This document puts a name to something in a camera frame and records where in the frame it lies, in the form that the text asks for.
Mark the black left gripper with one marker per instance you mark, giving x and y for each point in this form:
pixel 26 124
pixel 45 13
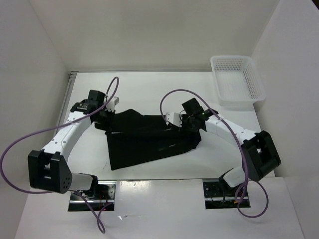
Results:
pixel 107 126

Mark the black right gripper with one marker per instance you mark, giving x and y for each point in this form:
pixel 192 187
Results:
pixel 184 116

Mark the black shorts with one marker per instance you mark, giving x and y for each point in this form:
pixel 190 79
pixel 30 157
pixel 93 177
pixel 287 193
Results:
pixel 135 139

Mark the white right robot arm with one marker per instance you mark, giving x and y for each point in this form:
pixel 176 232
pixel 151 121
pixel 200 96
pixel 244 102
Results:
pixel 257 149

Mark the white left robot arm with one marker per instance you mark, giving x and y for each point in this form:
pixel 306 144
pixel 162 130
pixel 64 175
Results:
pixel 48 168

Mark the white plastic basket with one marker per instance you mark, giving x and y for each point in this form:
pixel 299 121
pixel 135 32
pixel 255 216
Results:
pixel 237 80

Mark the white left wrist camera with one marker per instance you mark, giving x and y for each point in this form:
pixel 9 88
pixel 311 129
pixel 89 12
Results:
pixel 110 106

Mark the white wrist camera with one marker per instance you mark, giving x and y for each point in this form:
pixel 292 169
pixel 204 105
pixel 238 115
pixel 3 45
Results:
pixel 173 118
pixel 110 106

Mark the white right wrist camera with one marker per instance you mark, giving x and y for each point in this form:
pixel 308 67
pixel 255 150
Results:
pixel 173 118

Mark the aluminium table edge rail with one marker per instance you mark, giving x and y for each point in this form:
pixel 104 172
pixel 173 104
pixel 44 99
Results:
pixel 67 96

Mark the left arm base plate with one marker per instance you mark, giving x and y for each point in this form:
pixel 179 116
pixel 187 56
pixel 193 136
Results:
pixel 102 200

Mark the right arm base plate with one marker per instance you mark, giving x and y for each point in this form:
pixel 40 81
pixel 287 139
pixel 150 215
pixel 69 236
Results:
pixel 216 198

